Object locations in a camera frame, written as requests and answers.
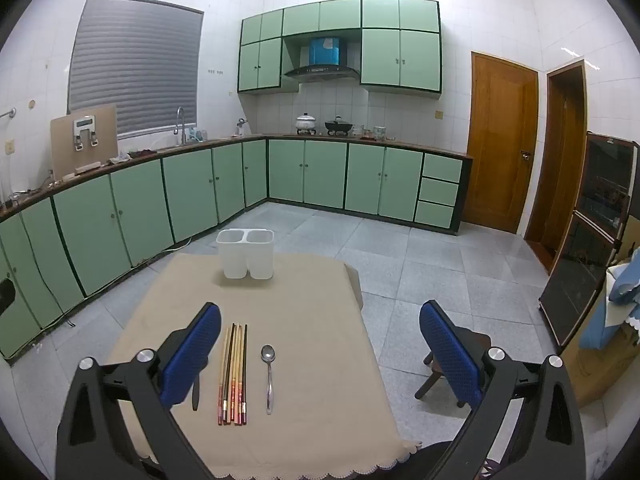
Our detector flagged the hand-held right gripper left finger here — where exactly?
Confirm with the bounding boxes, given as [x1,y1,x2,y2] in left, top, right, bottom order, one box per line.
[55,302,222,480]

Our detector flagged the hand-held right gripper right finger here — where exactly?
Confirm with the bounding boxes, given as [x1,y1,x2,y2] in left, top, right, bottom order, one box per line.
[419,300,586,480]

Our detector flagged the metal spoon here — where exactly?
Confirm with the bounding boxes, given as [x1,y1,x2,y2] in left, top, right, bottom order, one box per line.
[260,344,277,416]

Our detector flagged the white two-compartment utensil holder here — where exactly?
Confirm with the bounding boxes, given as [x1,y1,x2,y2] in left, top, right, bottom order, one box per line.
[216,228,275,281]

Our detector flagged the wooden stool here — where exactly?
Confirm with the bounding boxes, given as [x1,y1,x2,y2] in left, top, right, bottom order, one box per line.
[415,327,493,409]

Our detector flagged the person's dark pants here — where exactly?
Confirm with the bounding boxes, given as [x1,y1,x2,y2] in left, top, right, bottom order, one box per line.
[407,441,456,480]

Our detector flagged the beige tablecloth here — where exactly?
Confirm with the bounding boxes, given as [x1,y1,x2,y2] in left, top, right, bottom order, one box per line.
[107,252,423,480]

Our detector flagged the green base kitchen cabinets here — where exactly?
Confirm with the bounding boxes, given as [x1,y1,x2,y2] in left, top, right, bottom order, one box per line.
[0,135,473,361]

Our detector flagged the blue cloth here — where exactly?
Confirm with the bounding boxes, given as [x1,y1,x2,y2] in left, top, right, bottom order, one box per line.
[579,249,640,352]

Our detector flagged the cardboard box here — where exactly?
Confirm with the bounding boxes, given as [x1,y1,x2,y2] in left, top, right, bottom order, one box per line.
[559,260,640,409]

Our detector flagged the dark glass cabinet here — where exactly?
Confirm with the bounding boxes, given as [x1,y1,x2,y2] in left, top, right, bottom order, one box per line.
[538,131,640,352]

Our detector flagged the wooden door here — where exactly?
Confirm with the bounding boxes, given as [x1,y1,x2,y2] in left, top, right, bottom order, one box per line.
[460,51,540,235]

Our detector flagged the chrome sink faucet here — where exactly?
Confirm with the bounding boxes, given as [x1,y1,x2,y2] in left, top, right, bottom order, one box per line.
[173,106,189,145]

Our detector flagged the wooden board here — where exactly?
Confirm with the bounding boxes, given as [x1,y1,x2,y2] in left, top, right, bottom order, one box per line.
[50,104,119,179]

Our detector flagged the white device on board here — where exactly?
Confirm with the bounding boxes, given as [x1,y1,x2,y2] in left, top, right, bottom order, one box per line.
[73,115,100,151]

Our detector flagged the black wok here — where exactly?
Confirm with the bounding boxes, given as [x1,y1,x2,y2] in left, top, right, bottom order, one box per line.
[324,116,354,137]

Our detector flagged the grey window blind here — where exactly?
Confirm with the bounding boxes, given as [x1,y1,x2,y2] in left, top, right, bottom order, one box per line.
[67,0,205,139]

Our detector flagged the range hood with blue film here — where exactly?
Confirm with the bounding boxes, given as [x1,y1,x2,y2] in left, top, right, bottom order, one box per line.
[284,35,361,83]

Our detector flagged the wooden door frame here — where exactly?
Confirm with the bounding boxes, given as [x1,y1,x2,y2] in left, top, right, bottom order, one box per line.
[522,59,589,276]

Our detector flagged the green wall cabinets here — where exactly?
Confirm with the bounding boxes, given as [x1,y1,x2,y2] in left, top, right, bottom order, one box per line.
[237,0,443,95]

